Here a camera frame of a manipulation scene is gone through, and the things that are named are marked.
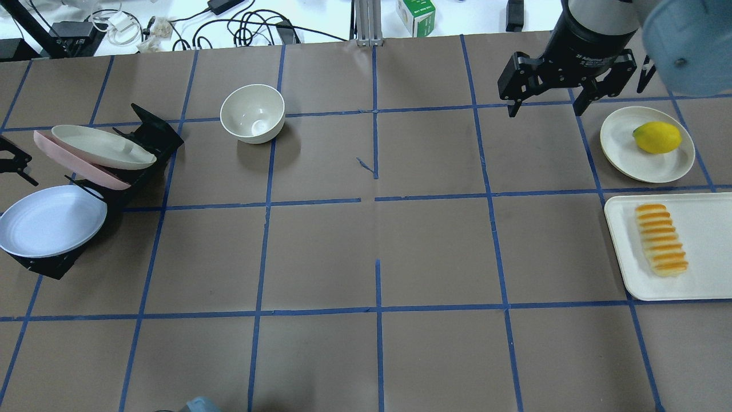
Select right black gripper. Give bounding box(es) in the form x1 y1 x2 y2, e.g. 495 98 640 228
498 9 637 118

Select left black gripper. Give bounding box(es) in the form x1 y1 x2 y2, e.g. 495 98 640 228
1 136 39 186

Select blue plate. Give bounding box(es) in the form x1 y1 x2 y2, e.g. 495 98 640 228
1 185 108 258

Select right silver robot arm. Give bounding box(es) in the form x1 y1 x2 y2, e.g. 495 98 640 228
497 1 731 117

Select cream plate in rack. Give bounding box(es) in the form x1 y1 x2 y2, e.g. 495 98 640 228
51 125 157 171

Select cream plate under lemon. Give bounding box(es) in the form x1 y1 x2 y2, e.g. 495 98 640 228
600 105 697 184

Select pink plate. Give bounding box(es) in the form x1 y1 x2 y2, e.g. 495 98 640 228
33 130 132 191

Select yellow lemon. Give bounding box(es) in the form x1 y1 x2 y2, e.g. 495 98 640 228
632 121 683 155

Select black dish rack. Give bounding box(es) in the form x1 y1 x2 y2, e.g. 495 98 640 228
3 105 183 279

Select green white carton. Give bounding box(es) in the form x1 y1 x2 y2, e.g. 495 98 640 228
396 1 436 38

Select white rectangular tray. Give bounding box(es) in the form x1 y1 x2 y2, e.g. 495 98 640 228
604 193 731 302

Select cream bowl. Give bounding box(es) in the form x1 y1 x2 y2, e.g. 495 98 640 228
219 84 285 144

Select black power adapter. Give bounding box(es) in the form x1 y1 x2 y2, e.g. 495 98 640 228
207 0 245 15

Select aluminium frame post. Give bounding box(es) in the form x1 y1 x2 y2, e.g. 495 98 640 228
349 1 384 47

